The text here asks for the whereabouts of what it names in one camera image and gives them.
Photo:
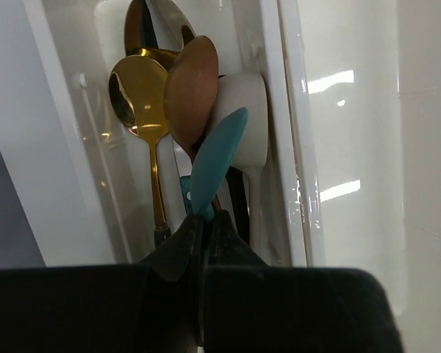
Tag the beige plastic spoon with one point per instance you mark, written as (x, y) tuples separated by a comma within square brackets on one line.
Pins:
[(247, 90)]

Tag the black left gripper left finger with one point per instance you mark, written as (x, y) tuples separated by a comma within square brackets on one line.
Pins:
[(139, 307)]

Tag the gold metal spoon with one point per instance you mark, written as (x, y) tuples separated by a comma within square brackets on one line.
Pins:
[(136, 88)]

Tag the white right container tray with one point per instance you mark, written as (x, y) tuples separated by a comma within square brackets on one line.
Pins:
[(365, 80)]

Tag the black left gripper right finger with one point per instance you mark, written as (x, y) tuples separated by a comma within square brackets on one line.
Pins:
[(253, 307)]

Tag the silver spoon teal handle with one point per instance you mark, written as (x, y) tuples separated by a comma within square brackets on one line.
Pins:
[(158, 26)]

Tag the copper metal spoon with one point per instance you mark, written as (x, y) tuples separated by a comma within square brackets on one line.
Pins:
[(190, 92)]

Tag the teal plastic spoon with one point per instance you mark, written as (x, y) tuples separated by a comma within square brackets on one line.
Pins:
[(211, 164)]

